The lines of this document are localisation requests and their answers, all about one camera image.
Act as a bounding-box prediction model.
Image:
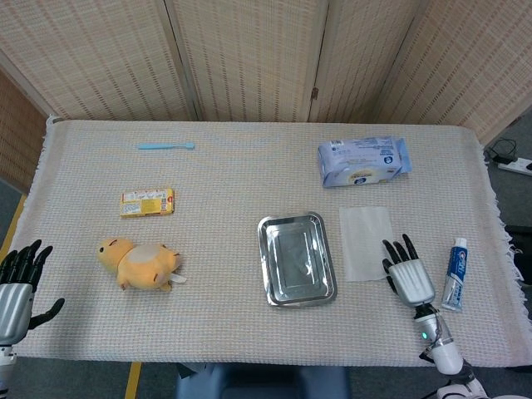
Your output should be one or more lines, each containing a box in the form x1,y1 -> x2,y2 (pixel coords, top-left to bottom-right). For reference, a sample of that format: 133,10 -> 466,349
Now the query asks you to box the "beige woven tablecloth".
7,116 -> 532,369

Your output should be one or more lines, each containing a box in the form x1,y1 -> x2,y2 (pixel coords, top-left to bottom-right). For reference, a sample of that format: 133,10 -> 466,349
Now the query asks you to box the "bamboo folding screen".
0,0 -> 532,195

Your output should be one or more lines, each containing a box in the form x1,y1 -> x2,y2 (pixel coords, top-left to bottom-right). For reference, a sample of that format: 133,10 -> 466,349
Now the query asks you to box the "yellow cardboard box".
120,188 -> 175,219

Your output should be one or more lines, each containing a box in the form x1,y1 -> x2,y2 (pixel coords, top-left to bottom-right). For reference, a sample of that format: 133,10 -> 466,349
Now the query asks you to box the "white paper sheet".
338,205 -> 395,283

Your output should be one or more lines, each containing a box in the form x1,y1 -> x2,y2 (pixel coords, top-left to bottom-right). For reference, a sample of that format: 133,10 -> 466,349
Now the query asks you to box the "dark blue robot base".
174,363 -> 350,399

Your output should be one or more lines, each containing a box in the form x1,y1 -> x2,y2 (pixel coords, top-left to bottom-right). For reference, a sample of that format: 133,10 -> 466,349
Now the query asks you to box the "white power strip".
497,156 -> 532,176

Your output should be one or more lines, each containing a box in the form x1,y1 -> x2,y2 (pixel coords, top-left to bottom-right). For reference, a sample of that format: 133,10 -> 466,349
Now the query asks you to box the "blue white toothpaste tube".
440,237 -> 470,313

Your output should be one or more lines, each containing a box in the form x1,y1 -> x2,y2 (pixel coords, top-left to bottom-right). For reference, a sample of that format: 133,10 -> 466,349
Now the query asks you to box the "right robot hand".
381,234 -> 436,309

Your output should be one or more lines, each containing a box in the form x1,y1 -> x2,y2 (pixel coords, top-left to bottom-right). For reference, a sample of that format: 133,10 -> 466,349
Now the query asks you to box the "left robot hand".
0,239 -> 66,346

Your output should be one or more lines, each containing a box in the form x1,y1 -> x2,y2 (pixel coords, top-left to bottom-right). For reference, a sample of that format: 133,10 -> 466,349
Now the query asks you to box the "light blue toothbrush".
137,141 -> 195,151

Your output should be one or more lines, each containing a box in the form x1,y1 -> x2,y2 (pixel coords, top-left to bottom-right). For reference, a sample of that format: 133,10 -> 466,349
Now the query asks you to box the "right arm wrist cable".
431,309 -> 453,347

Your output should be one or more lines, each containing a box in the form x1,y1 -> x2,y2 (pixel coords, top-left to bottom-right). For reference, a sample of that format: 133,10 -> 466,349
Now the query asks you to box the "blue wet wipes pack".
318,135 -> 412,189

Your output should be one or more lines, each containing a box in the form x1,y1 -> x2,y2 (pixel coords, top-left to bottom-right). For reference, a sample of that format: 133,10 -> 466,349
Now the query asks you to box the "yellow plush toy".
96,236 -> 187,292

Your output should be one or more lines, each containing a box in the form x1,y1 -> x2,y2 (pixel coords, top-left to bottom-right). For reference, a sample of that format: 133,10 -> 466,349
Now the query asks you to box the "stainless steel tray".
257,211 -> 338,309

